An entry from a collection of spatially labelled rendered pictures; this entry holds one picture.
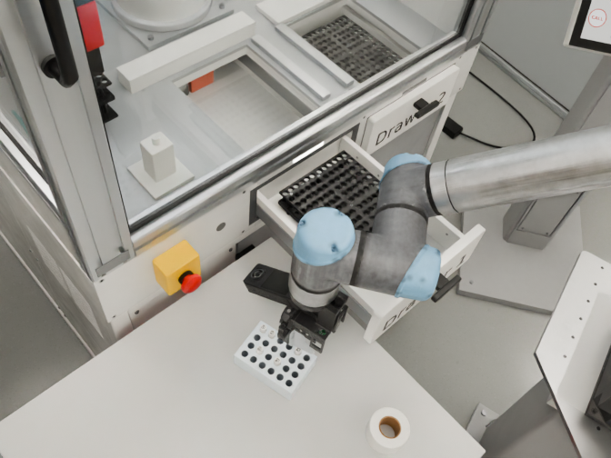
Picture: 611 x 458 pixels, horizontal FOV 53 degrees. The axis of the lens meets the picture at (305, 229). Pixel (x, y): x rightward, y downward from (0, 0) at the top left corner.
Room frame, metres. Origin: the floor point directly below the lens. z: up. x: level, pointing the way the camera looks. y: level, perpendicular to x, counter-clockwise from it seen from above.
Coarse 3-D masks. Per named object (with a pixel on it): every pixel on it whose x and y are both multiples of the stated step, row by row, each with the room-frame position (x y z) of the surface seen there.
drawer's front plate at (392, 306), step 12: (480, 228) 0.70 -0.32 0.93; (468, 240) 0.67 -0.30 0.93; (456, 252) 0.64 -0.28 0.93; (468, 252) 0.68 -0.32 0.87; (444, 264) 0.61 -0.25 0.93; (456, 264) 0.66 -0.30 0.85; (396, 300) 0.52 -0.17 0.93; (408, 300) 0.54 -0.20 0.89; (384, 312) 0.49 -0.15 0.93; (396, 312) 0.52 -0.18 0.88; (372, 324) 0.49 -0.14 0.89; (384, 324) 0.50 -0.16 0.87; (372, 336) 0.48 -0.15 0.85
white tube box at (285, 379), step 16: (256, 336) 0.48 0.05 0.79; (240, 352) 0.44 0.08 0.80; (272, 352) 0.45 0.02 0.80; (288, 352) 0.45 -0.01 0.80; (304, 352) 0.46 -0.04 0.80; (256, 368) 0.41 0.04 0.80; (272, 368) 0.42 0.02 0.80; (288, 368) 0.42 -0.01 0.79; (304, 368) 0.43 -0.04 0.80; (272, 384) 0.39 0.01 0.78; (288, 384) 0.40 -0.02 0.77
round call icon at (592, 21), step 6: (594, 12) 1.30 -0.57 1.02; (600, 12) 1.31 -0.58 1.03; (606, 12) 1.31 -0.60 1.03; (588, 18) 1.30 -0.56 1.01; (594, 18) 1.30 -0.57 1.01; (600, 18) 1.30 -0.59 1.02; (606, 18) 1.30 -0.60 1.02; (588, 24) 1.29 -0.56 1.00; (594, 24) 1.29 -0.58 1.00; (600, 24) 1.29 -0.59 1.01
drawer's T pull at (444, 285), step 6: (444, 276) 0.59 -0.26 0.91; (456, 276) 0.60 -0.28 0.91; (438, 282) 0.58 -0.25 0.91; (444, 282) 0.58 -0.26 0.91; (450, 282) 0.58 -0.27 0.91; (456, 282) 0.59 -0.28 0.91; (438, 288) 0.57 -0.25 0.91; (444, 288) 0.57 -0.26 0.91; (450, 288) 0.57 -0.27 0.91; (438, 294) 0.55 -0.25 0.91; (444, 294) 0.56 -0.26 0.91; (432, 300) 0.55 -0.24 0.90; (438, 300) 0.55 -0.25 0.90
